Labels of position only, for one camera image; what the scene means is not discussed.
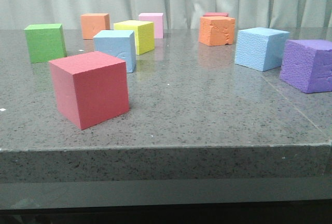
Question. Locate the large red foam cube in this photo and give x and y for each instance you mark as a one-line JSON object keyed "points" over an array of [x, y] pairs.
{"points": [[90, 87]]}

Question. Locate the smooth orange foam cube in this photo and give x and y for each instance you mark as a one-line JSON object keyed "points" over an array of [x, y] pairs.
{"points": [[93, 23]]}

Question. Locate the rough light blue foam cube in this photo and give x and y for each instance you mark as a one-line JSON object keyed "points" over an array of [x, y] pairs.
{"points": [[260, 48]]}

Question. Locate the yellow foam cube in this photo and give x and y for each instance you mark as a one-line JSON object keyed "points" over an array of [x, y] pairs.
{"points": [[143, 34]]}

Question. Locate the purple foam cube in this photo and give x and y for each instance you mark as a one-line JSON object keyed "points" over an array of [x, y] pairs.
{"points": [[306, 65]]}

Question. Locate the green foam cube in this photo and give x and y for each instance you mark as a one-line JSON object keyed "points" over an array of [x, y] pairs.
{"points": [[45, 42]]}

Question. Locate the pink foam cube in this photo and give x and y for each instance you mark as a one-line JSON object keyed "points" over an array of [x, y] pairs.
{"points": [[157, 19]]}

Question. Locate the rough orange foam cube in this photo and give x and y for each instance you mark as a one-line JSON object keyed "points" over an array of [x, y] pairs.
{"points": [[216, 30]]}

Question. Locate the far red foam cube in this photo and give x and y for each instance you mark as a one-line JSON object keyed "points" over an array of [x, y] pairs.
{"points": [[216, 14]]}

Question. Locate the smooth light blue foam cube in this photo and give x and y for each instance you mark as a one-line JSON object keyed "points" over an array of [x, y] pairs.
{"points": [[118, 43]]}

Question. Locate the grey pleated curtain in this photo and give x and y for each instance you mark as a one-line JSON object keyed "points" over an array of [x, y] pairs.
{"points": [[178, 14]]}

